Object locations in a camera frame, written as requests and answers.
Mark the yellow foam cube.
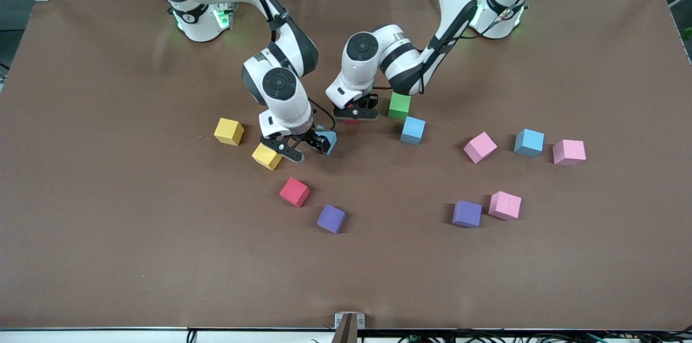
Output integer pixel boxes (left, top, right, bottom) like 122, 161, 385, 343
251, 143, 284, 172
214, 118, 245, 147

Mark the purple foam cube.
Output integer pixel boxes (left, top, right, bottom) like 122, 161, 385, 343
452, 200, 483, 229
316, 203, 347, 234

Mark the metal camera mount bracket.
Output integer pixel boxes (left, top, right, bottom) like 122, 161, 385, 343
332, 312, 366, 343

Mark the pink foam cube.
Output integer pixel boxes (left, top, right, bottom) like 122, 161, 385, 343
552, 140, 587, 166
488, 190, 523, 221
463, 131, 498, 164

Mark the green foam cube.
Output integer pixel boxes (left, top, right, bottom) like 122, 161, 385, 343
388, 92, 412, 120

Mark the light blue foam cube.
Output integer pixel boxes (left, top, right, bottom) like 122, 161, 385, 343
514, 128, 545, 158
315, 125, 338, 156
400, 116, 427, 146

